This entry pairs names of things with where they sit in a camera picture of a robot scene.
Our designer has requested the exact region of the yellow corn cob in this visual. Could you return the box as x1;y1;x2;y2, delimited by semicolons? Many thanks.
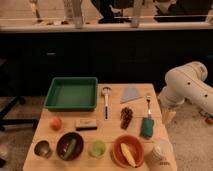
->
120;143;136;168

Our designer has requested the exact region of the green plastic tray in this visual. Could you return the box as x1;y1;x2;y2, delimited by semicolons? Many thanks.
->
44;77;98;112

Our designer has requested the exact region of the silver fork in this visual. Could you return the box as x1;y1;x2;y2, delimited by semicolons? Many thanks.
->
146;95;152;118

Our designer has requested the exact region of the light green cup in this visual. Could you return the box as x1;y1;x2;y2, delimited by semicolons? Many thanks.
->
89;140;106;158

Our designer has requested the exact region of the red orange fruit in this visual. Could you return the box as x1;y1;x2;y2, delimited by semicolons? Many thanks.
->
49;117;62;131

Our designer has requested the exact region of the bunch of dark grapes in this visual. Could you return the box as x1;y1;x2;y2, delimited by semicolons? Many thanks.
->
121;107;133;129

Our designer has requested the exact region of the orange bowl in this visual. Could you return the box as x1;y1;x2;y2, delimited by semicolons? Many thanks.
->
112;134;144;168

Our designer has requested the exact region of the wooden block eraser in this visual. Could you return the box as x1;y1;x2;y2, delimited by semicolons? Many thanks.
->
75;119;97;131

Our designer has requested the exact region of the green cucumber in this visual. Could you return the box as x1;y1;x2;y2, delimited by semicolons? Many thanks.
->
63;139;77;160

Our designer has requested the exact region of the grey towel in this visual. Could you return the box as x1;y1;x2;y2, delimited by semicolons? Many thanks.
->
120;84;141;104

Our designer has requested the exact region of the small metal cup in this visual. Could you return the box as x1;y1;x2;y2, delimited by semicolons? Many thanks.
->
34;140;52;158

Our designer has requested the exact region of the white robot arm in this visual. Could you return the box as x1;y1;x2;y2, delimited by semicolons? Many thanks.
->
158;61;213;124

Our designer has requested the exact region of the green sponge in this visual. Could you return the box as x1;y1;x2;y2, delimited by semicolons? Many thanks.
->
140;117;154;139

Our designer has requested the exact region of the dark brown bowl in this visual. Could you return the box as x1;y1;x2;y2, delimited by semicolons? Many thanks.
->
56;132;84;161

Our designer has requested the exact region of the white paper cup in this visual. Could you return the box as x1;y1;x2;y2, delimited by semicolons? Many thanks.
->
149;139;173;166

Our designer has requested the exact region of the metal spoon black handle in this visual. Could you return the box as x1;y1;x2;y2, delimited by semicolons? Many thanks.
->
102;87;111;120

